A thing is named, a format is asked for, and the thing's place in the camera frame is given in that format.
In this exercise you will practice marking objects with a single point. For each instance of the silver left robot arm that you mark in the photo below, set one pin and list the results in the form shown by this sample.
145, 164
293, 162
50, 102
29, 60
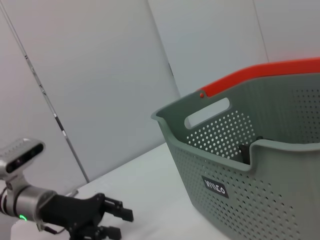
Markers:
27, 202

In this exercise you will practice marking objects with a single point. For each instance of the dark brown clay teapot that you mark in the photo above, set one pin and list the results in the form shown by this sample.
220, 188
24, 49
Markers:
245, 155

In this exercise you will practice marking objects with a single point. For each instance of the grey-green perforated plastic basket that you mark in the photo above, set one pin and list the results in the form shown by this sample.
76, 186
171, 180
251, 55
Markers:
250, 200

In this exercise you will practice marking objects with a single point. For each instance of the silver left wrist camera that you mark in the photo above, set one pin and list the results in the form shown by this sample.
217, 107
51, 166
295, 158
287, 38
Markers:
22, 155

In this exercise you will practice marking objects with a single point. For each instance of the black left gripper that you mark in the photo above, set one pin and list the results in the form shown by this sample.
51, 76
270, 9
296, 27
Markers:
70, 212

